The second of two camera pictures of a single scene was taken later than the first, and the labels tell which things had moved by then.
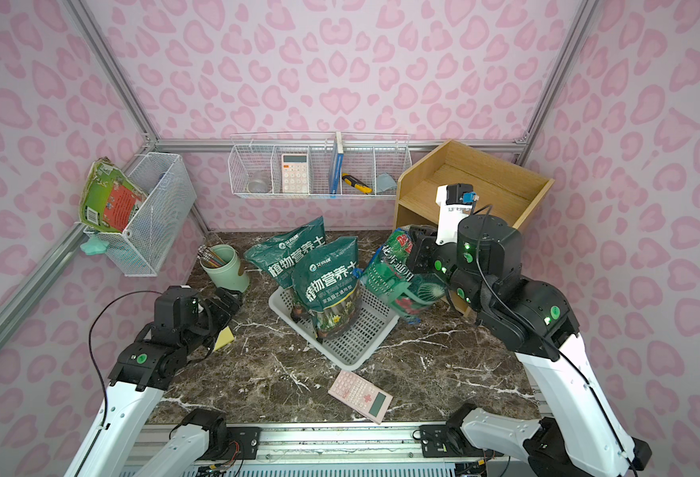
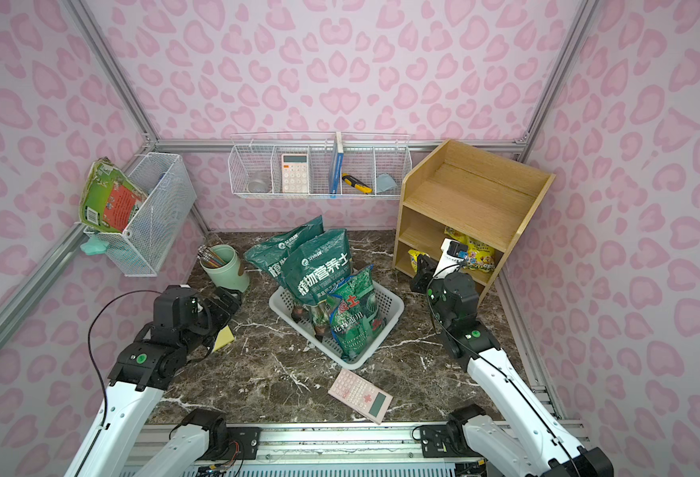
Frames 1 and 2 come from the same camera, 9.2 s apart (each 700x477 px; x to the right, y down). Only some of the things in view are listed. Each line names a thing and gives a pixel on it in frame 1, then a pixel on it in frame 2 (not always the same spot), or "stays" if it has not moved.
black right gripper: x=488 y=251 to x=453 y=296
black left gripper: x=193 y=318 stays
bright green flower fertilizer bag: x=391 y=275 to x=355 y=313
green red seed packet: x=108 y=200 stays
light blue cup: x=385 y=182 stays
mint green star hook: x=94 y=245 stays
